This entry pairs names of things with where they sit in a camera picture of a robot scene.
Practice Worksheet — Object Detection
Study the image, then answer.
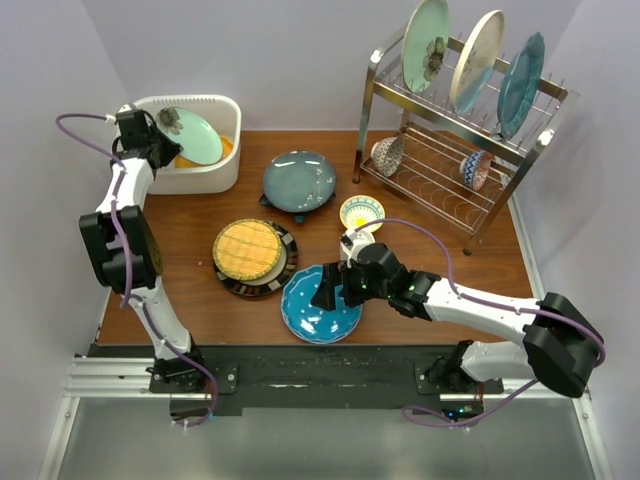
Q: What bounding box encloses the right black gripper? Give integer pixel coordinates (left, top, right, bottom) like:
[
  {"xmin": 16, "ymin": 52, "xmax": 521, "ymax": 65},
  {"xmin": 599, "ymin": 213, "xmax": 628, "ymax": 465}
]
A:
[{"xmin": 310, "ymin": 260, "xmax": 391, "ymax": 312}]

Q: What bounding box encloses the orange dotted scalloped plate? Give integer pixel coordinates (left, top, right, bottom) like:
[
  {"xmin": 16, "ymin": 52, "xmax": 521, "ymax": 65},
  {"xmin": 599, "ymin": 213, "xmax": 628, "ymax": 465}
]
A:
[{"xmin": 174, "ymin": 135, "xmax": 233, "ymax": 169}]

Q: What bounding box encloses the mint green flower plate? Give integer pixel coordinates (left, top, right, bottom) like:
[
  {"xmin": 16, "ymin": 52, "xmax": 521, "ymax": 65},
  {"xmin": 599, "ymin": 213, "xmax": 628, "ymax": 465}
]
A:
[{"xmin": 155, "ymin": 106, "xmax": 223, "ymax": 166}]

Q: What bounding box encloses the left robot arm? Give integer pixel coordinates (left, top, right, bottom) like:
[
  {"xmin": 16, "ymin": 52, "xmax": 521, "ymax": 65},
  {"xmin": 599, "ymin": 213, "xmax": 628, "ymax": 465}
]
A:
[{"xmin": 79, "ymin": 105, "xmax": 208, "ymax": 392}]

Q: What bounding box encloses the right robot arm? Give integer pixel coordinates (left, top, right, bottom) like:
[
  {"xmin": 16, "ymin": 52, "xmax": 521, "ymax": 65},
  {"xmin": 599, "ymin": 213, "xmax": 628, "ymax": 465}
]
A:
[{"xmin": 311, "ymin": 243, "xmax": 605, "ymax": 398}]

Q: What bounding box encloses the white plastic bin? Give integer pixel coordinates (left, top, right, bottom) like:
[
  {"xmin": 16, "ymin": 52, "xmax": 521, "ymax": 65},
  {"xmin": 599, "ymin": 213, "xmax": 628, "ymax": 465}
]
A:
[{"xmin": 133, "ymin": 94, "xmax": 242, "ymax": 195}]

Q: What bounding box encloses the blue dotted scalloped plate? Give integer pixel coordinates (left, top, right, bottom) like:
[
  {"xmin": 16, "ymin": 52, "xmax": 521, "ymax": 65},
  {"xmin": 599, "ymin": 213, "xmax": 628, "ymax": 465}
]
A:
[{"xmin": 280, "ymin": 265, "xmax": 363, "ymax": 345}]

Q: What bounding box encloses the black patterned rim plate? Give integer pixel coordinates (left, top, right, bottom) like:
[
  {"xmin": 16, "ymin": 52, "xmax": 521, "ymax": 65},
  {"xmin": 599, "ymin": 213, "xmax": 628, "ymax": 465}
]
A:
[{"xmin": 213, "ymin": 220, "xmax": 298, "ymax": 297}]

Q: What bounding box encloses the yellow teal patterned bowl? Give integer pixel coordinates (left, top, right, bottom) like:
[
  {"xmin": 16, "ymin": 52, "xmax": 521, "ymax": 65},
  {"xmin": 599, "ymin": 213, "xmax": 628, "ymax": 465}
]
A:
[{"xmin": 339, "ymin": 195, "xmax": 386, "ymax": 229}]

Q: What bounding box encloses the woven straw round mat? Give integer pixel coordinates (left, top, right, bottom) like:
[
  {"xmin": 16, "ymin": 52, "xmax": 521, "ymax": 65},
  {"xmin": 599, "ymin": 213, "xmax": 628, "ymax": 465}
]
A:
[{"xmin": 212, "ymin": 218, "xmax": 282, "ymax": 280}]

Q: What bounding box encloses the blue-grey blossom plate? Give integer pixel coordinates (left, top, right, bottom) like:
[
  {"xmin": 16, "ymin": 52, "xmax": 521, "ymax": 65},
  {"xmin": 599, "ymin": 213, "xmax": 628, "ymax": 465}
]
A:
[{"xmin": 260, "ymin": 150, "xmax": 337, "ymax": 215}]

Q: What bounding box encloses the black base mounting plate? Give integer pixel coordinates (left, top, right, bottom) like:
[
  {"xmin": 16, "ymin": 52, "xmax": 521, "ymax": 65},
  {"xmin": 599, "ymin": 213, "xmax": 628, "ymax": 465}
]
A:
[{"xmin": 201, "ymin": 344, "xmax": 503, "ymax": 416}]

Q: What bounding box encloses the brown patterned bowl in rack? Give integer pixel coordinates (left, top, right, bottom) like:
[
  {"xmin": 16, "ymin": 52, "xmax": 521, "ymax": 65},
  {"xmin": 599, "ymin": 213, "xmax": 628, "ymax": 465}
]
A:
[{"xmin": 371, "ymin": 136, "xmax": 405, "ymax": 177}]

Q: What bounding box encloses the steel dish rack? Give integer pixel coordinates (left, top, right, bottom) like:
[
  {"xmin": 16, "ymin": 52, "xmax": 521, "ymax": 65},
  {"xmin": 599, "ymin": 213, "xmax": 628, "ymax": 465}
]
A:
[{"xmin": 352, "ymin": 33, "xmax": 582, "ymax": 257}]

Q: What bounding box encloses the blue red bowl in rack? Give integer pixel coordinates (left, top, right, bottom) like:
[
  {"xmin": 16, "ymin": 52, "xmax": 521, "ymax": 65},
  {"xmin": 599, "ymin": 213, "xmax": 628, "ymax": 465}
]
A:
[{"xmin": 459, "ymin": 150, "xmax": 494, "ymax": 192}]

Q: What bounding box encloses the mint flower plate in rack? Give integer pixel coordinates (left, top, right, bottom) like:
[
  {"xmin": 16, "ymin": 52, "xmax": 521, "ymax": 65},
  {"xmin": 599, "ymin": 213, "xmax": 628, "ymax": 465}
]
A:
[{"xmin": 401, "ymin": 0, "xmax": 451, "ymax": 94}]

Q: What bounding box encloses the beige blue plate in rack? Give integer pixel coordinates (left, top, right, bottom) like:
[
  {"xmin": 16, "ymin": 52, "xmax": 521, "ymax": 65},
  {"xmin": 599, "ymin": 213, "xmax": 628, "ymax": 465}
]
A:
[{"xmin": 449, "ymin": 10, "xmax": 506, "ymax": 116}]

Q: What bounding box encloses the teal scalloped plate in rack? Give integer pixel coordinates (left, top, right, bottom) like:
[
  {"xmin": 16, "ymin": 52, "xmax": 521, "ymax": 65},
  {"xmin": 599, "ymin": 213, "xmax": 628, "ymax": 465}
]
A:
[{"xmin": 497, "ymin": 32, "xmax": 546, "ymax": 140}]

